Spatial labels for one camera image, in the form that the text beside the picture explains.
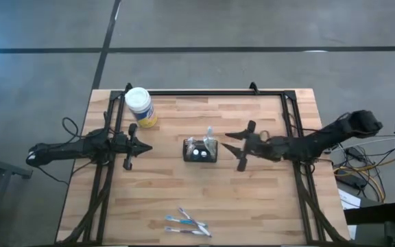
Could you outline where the black aluminium frame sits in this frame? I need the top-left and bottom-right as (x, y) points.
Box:
(56, 89), (351, 246)

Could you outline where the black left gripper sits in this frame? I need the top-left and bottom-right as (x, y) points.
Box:
(113, 123), (154, 172)

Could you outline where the Lysol wipes canister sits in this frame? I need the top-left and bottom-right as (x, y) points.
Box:
(124, 86), (158, 129)

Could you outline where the black wire caddy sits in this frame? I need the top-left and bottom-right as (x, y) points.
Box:
(182, 138), (218, 163)

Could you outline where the black flat bar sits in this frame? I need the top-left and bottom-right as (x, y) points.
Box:
(343, 202), (395, 226)

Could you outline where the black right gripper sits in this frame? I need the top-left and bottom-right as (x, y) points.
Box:
(224, 119), (276, 173)

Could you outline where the white paper sheet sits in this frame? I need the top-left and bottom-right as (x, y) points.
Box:
(337, 188), (362, 211)

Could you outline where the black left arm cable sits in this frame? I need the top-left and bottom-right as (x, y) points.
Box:
(62, 111), (111, 138)

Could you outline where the black power brick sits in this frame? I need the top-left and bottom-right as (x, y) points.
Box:
(336, 173), (368, 190)

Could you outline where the yellow cable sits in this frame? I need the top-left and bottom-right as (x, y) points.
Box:
(333, 158), (395, 203)

